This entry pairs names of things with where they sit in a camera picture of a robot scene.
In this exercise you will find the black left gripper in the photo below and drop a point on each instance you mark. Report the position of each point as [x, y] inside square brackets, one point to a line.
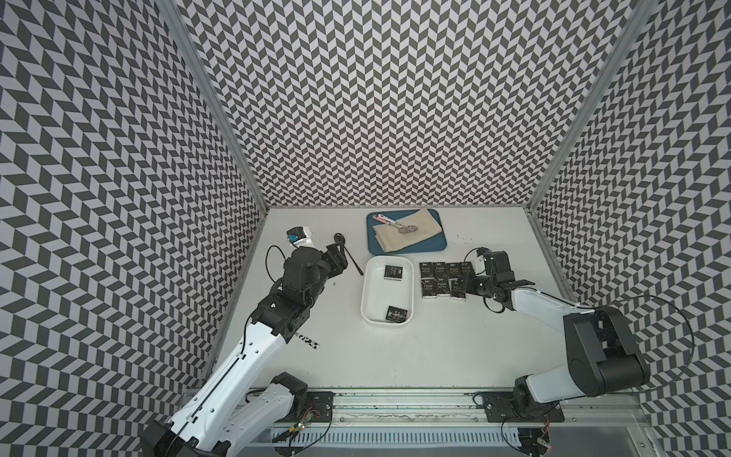
[335, 260]

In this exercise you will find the black tissue pack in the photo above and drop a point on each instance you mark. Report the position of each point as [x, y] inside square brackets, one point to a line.
[443, 288]
[429, 288]
[440, 270]
[466, 268]
[454, 270]
[395, 273]
[457, 289]
[396, 315]
[426, 270]

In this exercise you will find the white plastic storage box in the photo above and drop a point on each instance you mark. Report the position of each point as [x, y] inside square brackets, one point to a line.
[379, 293]

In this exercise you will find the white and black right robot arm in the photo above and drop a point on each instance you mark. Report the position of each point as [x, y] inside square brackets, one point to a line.
[601, 353]

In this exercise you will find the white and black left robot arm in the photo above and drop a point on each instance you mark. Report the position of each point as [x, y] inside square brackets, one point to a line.
[217, 421]

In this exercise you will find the black metal spoon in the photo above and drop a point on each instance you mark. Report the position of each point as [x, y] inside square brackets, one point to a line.
[340, 239]

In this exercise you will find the beige folded cloth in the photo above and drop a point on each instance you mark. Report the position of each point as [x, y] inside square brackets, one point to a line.
[396, 234]

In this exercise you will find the teal plastic tray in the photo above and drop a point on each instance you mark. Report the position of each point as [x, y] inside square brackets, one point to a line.
[434, 244]

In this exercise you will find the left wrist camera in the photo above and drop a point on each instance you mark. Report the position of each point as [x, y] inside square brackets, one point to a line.
[300, 237]

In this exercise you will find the pink handled spoon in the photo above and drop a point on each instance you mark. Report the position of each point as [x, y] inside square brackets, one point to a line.
[391, 223]

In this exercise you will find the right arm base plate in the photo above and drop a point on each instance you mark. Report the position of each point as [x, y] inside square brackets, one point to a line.
[502, 406]

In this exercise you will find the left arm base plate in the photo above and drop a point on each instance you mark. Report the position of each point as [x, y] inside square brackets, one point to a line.
[319, 403]

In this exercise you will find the aluminium front rail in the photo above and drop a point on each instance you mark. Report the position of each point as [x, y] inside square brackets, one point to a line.
[451, 407]

